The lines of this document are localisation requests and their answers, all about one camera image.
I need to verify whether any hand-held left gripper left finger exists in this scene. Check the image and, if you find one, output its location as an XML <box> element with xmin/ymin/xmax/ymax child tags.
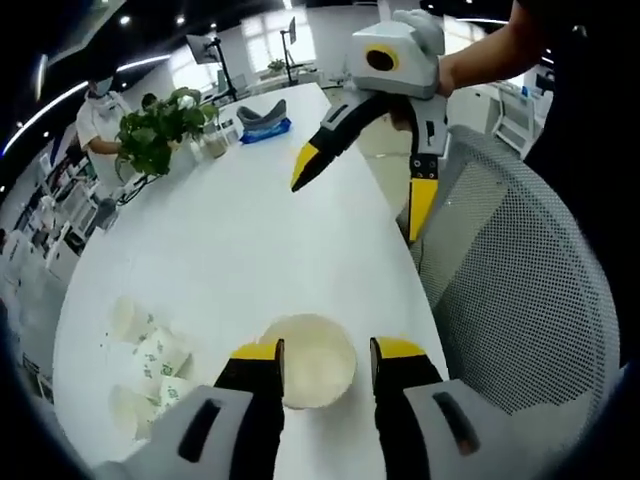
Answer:
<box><xmin>94</xmin><ymin>338</ymin><xmax>286</xmax><ymax>480</ymax></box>

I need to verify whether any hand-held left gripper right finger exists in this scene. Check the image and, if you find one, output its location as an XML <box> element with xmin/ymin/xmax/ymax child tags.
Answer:
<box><xmin>369</xmin><ymin>335</ymin><xmax>539</xmax><ymax>480</ymax></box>

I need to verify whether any white printed paper cup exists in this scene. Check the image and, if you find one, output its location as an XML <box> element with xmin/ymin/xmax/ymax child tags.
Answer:
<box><xmin>149</xmin><ymin>374</ymin><xmax>199</xmax><ymax>416</ymax></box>
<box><xmin>112</xmin><ymin>295</ymin><xmax>156</xmax><ymax>346</ymax></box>
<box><xmin>133</xmin><ymin>327</ymin><xmax>194</xmax><ymax>381</ymax></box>
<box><xmin>108</xmin><ymin>384</ymin><xmax>161</xmax><ymax>444</ymax></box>

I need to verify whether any stack of paper cups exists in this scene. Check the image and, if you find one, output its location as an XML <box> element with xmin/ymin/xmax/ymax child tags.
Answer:
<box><xmin>259</xmin><ymin>313</ymin><xmax>359</xmax><ymax>412</ymax></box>

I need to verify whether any person's right hand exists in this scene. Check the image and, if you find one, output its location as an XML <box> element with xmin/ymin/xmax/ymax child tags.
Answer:
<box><xmin>391</xmin><ymin>7</ymin><xmax>447</xmax><ymax>60</ymax></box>

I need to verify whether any blue packet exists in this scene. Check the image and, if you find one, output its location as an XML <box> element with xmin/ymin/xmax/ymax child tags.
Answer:
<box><xmin>239</xmin><ymin>119</ymin><xmax>292</xmax><ymax>146</ymax></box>

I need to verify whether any grey bag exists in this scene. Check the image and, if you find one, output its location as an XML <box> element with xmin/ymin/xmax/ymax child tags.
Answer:
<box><xmin>235</xmin><ymin>98</ymin><xmax>290</xmax><ymax>132</ymax></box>

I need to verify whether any glass jar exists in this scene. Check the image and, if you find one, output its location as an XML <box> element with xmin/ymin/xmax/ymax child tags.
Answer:
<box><xmin>204</xmin><ymin>130</ymin><xmax>226</xmax><ymax>159</ymax></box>

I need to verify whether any grey mesh office chair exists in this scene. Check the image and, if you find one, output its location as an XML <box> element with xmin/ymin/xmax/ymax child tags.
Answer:
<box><xmin>397</xmin><ymin>124</ymin><xmax>621</xmax><ymax>441</ymax></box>

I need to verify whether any white table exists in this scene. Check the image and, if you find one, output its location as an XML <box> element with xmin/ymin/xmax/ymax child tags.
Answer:
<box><xmin>52</xmin><ymin>82</ymin><xmax>451</xmax><ymax>480</ymax></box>

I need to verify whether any green potted plant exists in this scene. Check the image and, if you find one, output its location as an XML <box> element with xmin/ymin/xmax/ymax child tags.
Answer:
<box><xmin>115</xmin><ymin>87</ymin><xmax>221</xmax><ymax>179</ymax></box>

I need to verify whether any white drawer cabinet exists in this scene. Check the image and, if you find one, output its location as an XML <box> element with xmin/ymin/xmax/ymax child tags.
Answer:
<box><xmin>47</xmin><ymin>179</ymin><xmax>101</xmax><ymax>251</ymax></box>

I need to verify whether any black table cable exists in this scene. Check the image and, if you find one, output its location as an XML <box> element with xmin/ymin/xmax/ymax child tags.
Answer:
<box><xmin>112</xmin><ymin>174</ymin><xmax>156</xmax><ymax>206</ymax></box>

